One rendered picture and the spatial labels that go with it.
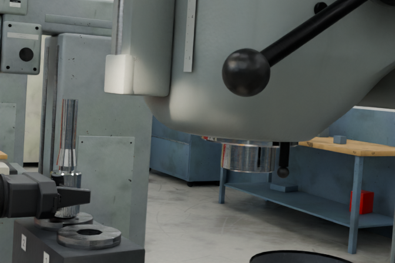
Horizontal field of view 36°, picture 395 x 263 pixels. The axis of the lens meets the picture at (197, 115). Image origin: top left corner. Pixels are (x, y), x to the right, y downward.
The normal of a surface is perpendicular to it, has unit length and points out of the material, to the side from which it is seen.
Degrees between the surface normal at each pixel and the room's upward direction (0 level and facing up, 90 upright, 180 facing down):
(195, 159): 90
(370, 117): 90
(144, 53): 90
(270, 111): 123
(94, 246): 90
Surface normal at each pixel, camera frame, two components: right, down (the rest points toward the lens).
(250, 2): -0.17, 0.04
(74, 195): 0.52, 0.07
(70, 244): -0.39, 0.02
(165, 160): -0.87, -0.03
